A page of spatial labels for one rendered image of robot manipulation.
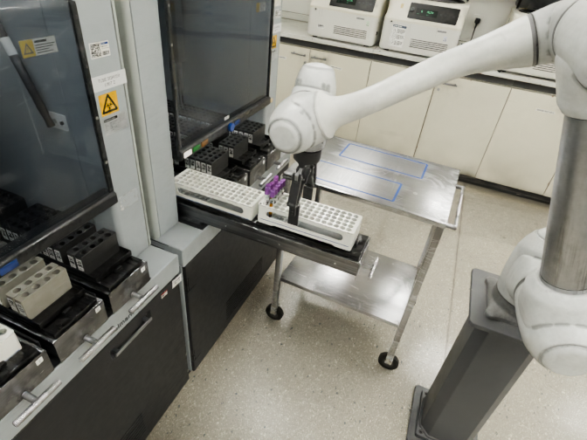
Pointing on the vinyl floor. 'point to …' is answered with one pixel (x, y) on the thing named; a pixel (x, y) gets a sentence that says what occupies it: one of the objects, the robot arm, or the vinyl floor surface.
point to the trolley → (402, 185)
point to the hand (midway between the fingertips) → (300, 209)
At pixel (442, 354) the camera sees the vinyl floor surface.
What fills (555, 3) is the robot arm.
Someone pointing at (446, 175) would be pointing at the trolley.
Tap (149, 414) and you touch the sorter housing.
